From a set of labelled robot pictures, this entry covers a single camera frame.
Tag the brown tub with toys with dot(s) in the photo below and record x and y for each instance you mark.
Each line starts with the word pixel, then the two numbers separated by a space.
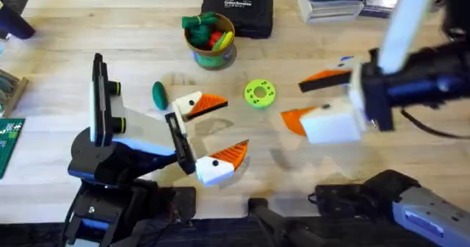
pixel 211 52

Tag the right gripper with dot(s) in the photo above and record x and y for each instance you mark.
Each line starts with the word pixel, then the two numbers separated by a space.
pixel 422 81

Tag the right pale upright wrist plate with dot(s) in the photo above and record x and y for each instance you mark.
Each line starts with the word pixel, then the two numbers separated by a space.
pixel 404 26

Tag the dark blue cylindrical tool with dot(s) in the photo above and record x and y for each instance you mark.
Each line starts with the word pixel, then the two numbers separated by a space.
pixel 14 24

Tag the left black upright wrist plate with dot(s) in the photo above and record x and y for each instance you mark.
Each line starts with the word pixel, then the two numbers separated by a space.
pixel 100 100

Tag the green board with blocks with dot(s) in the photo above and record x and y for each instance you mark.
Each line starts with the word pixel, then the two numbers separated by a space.
pixel 9 144

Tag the black tool case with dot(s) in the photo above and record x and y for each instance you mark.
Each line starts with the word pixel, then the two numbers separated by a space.
pixel 238 15

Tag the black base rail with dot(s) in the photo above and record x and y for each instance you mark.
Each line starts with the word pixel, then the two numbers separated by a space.
pixel 220 236

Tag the green toy vegetable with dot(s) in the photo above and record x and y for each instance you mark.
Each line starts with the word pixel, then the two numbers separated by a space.
pixel 160 95

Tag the green disc with holes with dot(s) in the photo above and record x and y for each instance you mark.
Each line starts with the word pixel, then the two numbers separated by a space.
pixel 252 97

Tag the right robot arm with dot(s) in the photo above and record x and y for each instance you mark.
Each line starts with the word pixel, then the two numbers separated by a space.
pixel 422 210

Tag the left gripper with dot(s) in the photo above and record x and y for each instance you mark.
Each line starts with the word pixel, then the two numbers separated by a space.
pixel 147 129

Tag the stack of flat boxes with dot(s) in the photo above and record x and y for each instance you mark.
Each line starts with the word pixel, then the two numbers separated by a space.
pixel 330 11

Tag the wooden box with tools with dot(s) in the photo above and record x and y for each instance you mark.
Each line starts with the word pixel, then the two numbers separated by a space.
pixel 9 92

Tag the flat printed packet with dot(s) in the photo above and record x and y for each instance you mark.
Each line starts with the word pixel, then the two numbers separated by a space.
pixel 383 2

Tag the black mount post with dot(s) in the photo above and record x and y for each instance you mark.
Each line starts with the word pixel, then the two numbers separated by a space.
pixel 266 215

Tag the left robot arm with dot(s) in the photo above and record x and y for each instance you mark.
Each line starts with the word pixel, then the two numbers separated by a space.
pixel 95 166

